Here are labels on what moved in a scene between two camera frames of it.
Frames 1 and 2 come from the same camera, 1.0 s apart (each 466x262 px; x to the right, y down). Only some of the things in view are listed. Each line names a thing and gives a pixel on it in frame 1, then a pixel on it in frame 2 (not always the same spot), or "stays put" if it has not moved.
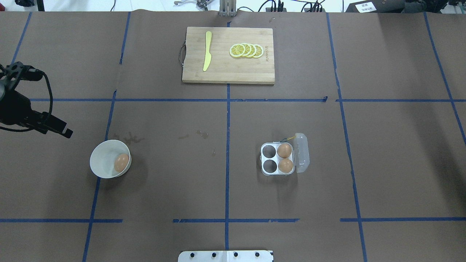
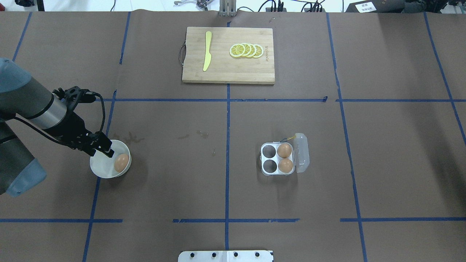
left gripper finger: [57, 125] → [102, 143]
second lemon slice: [248, 49] stays put
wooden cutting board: [224, 68] stays put
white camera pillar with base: [226, 256] stays put
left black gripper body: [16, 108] → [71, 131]
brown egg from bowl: [121, 162] stays put
